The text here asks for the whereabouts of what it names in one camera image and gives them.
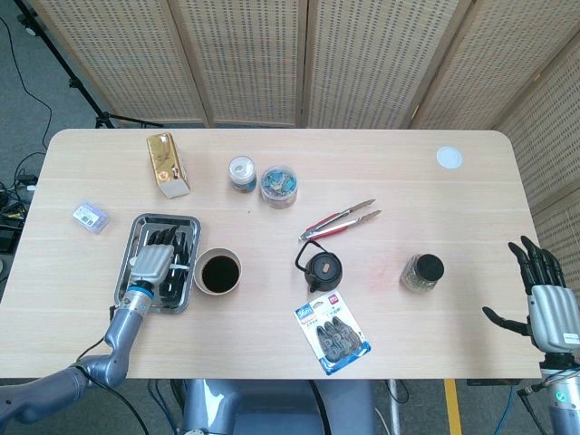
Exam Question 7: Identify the clear jar of binder clips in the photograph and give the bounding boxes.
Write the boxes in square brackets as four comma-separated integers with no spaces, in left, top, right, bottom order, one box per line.
[259,164,300,210]

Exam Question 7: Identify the black tripod stand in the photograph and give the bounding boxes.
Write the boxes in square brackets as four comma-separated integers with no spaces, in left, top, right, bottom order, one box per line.
[13,0,164,131]

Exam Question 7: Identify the white plastic spoon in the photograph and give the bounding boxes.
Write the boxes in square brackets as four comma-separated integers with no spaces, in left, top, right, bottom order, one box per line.
[129,256,190,274]

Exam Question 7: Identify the blue correction tape blister pack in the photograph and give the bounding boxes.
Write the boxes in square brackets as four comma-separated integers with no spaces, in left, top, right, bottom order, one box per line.
[294,289,372,377]

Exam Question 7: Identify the white metal table leg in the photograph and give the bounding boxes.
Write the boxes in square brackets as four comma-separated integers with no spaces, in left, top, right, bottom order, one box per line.
[388,379,406,435]

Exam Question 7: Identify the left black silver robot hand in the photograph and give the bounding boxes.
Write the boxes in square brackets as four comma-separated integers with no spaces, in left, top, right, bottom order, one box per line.
[129,225,188,287]

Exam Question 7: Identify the black cast iron teapot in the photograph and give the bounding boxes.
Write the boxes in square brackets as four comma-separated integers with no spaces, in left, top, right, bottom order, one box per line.
[295,240,344,295]

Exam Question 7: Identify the red-handled metal tongs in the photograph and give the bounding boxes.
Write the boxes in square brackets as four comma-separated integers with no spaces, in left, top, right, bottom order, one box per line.
[298,198,383,243]

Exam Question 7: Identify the small clear purple plastic box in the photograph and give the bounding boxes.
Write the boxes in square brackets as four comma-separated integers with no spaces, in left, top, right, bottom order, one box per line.
[72,201,111,236]

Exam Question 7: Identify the cup of dark liquid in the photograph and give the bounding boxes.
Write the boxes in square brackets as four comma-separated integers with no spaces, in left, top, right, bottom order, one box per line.
[193,246,243,298]

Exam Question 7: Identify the glass herb jar black lid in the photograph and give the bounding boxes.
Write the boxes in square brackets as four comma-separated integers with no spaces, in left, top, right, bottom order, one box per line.
[399,253,446,293]

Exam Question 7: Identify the small jar with blue label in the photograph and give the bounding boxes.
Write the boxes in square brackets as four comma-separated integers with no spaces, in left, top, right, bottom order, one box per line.
[227,155,258,194]

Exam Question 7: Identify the white round lid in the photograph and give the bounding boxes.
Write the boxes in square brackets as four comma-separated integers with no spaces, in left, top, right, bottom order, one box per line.
[436,145,466,171]

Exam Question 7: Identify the stainless steel rectangular tray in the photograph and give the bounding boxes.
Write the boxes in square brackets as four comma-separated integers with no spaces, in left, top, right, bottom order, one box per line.
[112,213,203,315]

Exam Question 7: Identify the gold carton box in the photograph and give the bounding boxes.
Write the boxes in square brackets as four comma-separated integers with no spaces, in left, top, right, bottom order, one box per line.
[145,131,191,199]

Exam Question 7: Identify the woven bamboo folding screen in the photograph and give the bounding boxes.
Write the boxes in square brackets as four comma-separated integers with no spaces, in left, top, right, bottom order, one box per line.
[26,0,580,363]

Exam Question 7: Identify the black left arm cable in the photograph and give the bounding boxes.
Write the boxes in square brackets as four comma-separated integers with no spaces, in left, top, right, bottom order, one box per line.
[72,304,149,435]

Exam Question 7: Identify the grey robot base column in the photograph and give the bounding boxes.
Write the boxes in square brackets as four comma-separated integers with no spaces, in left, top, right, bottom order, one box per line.
[180,379,378,435]

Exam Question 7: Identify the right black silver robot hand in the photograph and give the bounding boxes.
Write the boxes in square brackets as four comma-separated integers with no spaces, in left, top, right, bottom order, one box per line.
[482,235,580,354]

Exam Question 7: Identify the black floor cable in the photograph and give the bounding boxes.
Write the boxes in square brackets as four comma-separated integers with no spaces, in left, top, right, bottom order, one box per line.
[0,17,54,153]

